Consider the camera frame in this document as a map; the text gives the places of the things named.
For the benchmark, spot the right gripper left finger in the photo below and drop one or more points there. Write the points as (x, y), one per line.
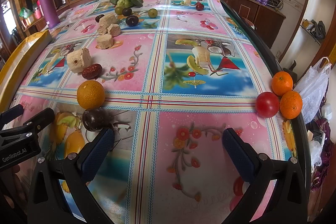
(82, 168)

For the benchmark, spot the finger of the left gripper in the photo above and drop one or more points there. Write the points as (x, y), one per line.
(29, 129)
(11, 114)

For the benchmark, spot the white plastic bag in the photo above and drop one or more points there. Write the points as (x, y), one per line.
(312, 88)

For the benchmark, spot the dried red date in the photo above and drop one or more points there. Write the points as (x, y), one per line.
(92, 72)

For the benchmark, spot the green plum left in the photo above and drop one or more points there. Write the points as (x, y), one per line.
(118, 10)

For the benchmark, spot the large beige cake chunk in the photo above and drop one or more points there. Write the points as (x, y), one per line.
(78, 60)

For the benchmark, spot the operator left hand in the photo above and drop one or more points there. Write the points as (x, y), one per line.
(14, 194)

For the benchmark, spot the green plum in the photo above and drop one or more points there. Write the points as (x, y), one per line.
(118, 10)
(152, 13)

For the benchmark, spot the dark plum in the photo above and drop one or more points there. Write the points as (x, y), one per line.
(95, 119)
(127, 12)
(132, 20)

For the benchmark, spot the green plum right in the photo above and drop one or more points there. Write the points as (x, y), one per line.
(152, 13)

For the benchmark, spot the orange pair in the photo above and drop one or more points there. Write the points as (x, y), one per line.
(282, 82)
(290, 105)

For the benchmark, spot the pink bottle on counter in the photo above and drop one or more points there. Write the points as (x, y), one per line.
(37, 12)

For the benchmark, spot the long beige cake piece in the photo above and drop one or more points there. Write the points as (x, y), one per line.
(105, 22)

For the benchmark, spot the red tomato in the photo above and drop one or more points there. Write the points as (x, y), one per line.
(267, 104)

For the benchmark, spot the small beige cake piece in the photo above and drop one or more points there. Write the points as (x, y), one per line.
(114, 30)

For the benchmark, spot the dark plum front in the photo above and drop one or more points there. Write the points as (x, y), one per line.
(132, 20)

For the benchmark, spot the small red cherry fruit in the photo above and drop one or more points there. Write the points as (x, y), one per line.
(199, 7)

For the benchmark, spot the yellow taped foam tray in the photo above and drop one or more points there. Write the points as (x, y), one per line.
(19, 63)

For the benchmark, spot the round beige cake piece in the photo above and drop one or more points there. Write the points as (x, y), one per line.
(104, 41)

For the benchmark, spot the large orange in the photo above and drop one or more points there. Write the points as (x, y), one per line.
(90, 94)

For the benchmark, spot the purple thermos bottle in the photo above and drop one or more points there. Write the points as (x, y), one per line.
(50, 13)

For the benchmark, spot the green bag on counter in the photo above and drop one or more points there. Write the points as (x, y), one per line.
(25, 13)

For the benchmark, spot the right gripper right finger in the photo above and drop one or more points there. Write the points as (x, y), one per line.
(254, 168)

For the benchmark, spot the dark plum back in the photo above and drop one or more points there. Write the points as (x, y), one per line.
(127, 12)

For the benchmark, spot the dark date near cakes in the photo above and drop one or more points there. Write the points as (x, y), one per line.
(99, 17)

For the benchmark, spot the fruit pattern tablecloth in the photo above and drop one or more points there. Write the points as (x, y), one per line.
(172, 85)

